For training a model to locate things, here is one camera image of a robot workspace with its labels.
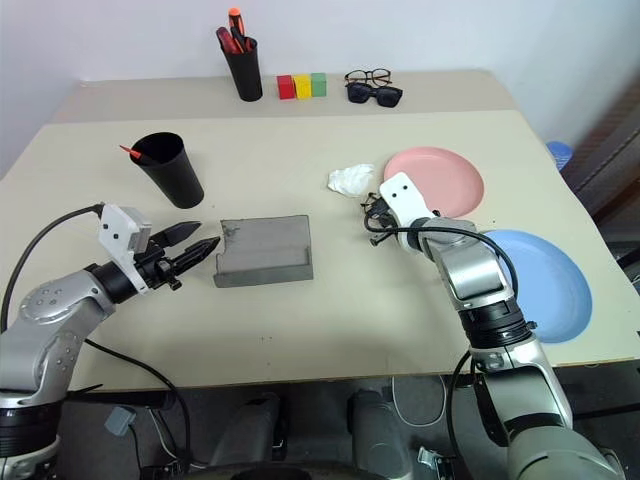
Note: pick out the grey plug connector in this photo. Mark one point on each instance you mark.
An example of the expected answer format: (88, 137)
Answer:
(120, 420)

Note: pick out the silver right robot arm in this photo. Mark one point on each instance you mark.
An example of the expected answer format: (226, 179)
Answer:
(470, 270)

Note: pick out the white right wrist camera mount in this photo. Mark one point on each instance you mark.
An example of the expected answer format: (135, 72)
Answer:
(402, 197)

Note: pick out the brown framed clear glasses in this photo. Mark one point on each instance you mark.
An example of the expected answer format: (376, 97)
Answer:
(387, 76)

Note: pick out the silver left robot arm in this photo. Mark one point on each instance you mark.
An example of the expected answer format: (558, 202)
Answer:
(50, 320)

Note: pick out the black sunglasses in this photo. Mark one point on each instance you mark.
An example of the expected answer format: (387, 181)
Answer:
(387, 96)

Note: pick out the red and black marker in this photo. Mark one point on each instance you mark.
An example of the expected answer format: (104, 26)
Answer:
(226, 41)

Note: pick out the pink plate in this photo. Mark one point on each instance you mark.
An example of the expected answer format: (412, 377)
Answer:
(445, 175)

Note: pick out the brown wooden furniture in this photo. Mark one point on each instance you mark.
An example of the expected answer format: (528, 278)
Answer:
(610, 150)

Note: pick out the white crumpled tissue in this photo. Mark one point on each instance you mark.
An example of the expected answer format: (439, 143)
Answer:
(350, 179)

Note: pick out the blue round object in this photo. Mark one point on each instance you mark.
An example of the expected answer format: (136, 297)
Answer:
(560, 155)

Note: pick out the yellow block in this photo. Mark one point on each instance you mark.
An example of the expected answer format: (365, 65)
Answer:
(302, 87)

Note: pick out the blue plate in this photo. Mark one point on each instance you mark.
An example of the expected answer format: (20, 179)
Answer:
(550, 290)

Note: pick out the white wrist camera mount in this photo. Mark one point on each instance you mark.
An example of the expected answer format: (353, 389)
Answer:
(402, 197)
(117, 230)

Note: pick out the orange capped black marker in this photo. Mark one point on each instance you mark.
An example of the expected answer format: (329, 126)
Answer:
(235, 25)

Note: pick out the green block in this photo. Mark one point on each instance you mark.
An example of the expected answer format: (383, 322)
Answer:
(319, 85)

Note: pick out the red block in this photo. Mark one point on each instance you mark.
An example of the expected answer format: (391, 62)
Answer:
(286, 88)

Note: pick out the tall black pen cup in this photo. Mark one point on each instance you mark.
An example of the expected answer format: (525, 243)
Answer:
(245, 75)

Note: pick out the dark grey rounded shape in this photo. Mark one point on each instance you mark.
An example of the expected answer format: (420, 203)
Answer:
(250, 430)
(380, 435)

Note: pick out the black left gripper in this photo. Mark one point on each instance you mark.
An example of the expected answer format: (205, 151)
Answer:
(157, 267)

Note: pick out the wide black cup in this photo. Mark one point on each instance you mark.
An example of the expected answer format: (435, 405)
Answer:
(172, 175)

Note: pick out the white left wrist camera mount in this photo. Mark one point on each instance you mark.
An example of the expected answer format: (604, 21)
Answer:
(117, 230)

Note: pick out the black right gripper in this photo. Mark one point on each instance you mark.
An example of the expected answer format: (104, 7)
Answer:
(382, 215)

